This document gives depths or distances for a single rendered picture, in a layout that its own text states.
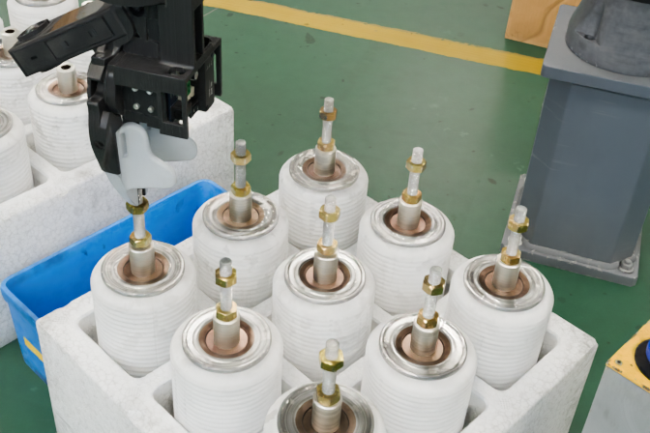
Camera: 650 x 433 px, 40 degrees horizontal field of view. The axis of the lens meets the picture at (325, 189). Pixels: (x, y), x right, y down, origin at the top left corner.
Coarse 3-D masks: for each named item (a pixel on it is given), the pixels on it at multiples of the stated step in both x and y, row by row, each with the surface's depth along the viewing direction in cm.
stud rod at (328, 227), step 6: (330, 198) 78; (336, 198) 78; (330, 204) 78; (330, 210) 78; (324, 222) 79; (330, 222) 79; (324, 228) 79; (330, 228) 79; (324, 234) 80; (330, 234) 80; (324, 240) 80; (330, 240) 80
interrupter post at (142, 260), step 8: (136, 248) 80; (144, 248) 80; (152, 248) 81; (136, 256) 80; (144, 256) 80; (152, 256) 81; (136, 264) 81; (144, 264) 81; (152, 264) 82; (136, 272) 82; (144, 272) 81; (152, 272) 82
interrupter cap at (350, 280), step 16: (304, 256) 85; (352, 256) 85; (288, 272) 83; (304, 272) 83; (352, 272) 84; (288, 288) 82; (304, 288) 81; (320, 288) 82; (336, 288) 82; (352, 288) 82; (320, 304) 80
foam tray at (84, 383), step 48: (192, 240) 97; (48, 336) 85; (96, 336) 90; (576, 336) 89; (48, 384) 92; (96, 384) 81; (144, 384) 81; (288, 384) 82; (480, 384) 83; (528, 384) 84; (576, 384) 90; (96, 432) 87; (144, 432) 77; (480, 432) 79; (528, 432) 85
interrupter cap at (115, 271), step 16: (112, 256) 83; (128, 256) 84; (160, 256) 84; (176, 256) 84; (112, 272) 82; (128, 272) 82; (160, 272) 82; (176, 272) 82; (112, 288) 80; (128, 288) 80; (144, 288) 80; (160, 288) 80
